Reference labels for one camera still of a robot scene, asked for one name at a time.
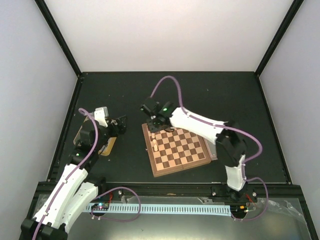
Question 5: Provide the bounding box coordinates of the black frame post left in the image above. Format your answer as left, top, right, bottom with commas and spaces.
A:
34, 0, 82, 77

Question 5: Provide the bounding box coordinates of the gold metal tray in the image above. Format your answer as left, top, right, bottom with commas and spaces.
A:
73, 116, 118, 156

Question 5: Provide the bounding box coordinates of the right controller board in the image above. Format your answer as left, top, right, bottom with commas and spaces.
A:
230, 205, 256, 214

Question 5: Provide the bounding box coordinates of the black frame post right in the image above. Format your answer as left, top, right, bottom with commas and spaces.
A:
254, 0, 304, 77

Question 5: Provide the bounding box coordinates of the controller board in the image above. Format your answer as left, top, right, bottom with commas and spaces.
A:
230, 205, 256, 214
91, 203, 109, 211

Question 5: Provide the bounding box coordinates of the white slotted cable duct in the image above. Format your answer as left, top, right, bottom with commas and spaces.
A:
83, 203, 232, 217

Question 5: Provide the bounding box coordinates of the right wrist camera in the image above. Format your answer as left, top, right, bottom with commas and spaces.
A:
140, 97, 161, 117

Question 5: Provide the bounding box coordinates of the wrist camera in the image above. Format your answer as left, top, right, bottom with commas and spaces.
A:
94, 106, 109, 128
140, 97, 161, 117

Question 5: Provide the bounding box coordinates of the left controller board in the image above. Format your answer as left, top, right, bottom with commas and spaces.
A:
91, 203, 109, 211

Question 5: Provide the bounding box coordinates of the black frame post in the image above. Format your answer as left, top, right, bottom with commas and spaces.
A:
254, 0, 304, 77
34, 0, 82, 77

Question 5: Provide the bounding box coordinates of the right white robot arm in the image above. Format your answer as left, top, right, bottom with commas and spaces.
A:
140, 98, 247, 202

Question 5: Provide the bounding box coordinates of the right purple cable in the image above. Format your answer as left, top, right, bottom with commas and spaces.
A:
150, 76, 270, 222

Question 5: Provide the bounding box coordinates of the pink metal tray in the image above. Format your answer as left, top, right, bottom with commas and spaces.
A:
204, 139, 218, 161

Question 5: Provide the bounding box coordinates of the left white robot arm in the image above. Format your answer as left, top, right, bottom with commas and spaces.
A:
20, 112, 128, 240

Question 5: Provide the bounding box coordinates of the wooden chess board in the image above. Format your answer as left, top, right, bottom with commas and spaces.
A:
142, 123, 212, 177

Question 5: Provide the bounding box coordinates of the black front rail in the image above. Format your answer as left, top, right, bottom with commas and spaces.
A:
37, 181, 305, 201

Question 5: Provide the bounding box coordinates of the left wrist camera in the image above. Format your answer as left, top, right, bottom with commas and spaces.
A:
94, 106, 109, 128

